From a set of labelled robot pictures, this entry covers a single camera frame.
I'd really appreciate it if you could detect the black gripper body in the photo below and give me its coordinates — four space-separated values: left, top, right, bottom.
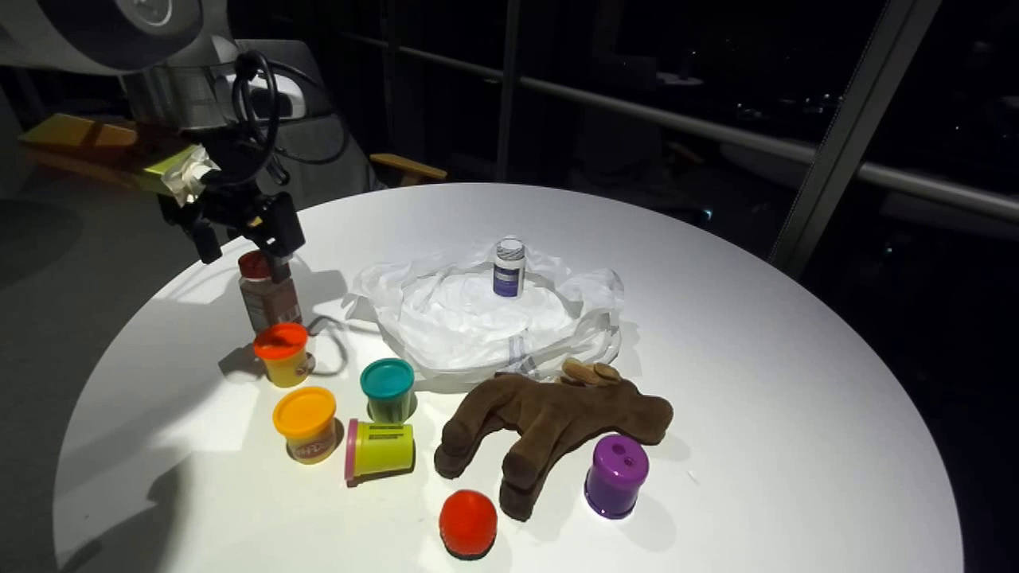
155 140 296 231

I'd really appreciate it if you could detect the spice jar red lid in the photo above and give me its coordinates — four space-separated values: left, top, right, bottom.
234 247 305 336

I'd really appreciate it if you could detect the yellow tub red-orange lid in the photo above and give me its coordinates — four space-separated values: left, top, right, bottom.
251 318 315 393

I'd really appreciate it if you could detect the green tub teal lid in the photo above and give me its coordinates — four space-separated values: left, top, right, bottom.
356 356 420 422

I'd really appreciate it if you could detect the yellow tub orange lid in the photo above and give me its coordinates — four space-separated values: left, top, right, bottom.
269 385 342 466

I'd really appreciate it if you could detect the small white pill bottle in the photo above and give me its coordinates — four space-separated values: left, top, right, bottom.
490 238 528 298

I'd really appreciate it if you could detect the crumpled clear plastic bag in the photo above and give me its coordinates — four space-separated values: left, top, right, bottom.
340 231 639 400

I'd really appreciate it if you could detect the brown cardboard wrist box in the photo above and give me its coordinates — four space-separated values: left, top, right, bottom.
17 107 222 206

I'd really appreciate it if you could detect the brown plush moose toy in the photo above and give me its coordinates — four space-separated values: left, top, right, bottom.
428 361 677 523

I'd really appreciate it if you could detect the tub with red lid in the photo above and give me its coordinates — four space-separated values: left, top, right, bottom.
436 487 498 560

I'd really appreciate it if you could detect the purple tub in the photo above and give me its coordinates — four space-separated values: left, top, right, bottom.
578 432 651 523

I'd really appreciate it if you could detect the grey metal window railing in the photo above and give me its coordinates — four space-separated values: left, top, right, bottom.
346 36 1019 219

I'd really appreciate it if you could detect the grey diagonal pillar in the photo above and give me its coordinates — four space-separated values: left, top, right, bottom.
771 0 941 275

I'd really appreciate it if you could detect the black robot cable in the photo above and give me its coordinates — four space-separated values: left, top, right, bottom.
226 50 296 161

